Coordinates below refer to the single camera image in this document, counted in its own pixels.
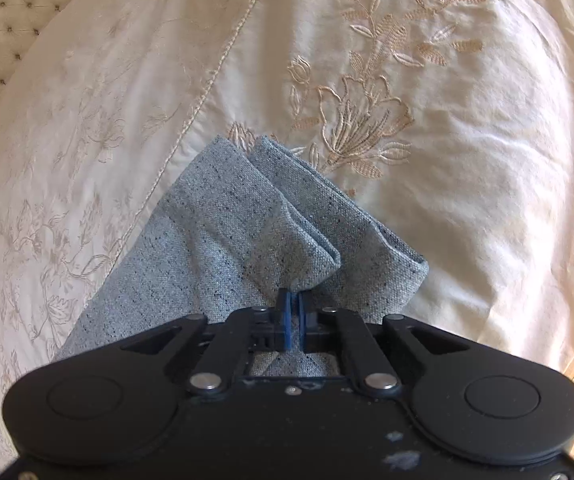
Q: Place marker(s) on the grey speckled pants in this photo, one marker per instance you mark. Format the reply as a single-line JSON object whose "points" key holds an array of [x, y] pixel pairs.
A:
{"points": [[217, 240]]}

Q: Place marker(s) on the cream embroidered bedspread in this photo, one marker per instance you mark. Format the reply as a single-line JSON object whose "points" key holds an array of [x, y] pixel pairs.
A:
{"points": [[467, 160]]}

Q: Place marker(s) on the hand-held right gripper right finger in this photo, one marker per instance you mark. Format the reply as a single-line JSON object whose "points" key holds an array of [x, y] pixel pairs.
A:
{"points": [[301, 322]]}

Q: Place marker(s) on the cream tufted headboard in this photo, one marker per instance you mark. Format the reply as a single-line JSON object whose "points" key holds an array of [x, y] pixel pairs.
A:
{"points": [[12, 25]]}

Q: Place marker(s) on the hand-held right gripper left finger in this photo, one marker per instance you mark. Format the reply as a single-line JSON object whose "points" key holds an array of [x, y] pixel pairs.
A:
{"points": [[283, 322]]}

